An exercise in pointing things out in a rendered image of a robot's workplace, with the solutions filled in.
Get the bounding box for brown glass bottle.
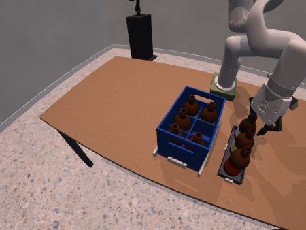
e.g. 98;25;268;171
229;129;256;154
200;102;217;125
167;123;184;147
173;108;190;132
223;146;252;176
182;95;199;118
234;115;258;139
184;132;205;152

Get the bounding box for blue plastic bottle crate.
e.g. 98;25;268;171
156;86;226;172

